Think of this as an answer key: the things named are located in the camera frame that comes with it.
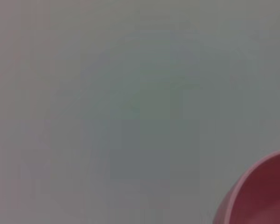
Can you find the pink bowl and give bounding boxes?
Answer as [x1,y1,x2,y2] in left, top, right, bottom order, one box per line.
[212,149,280,224]

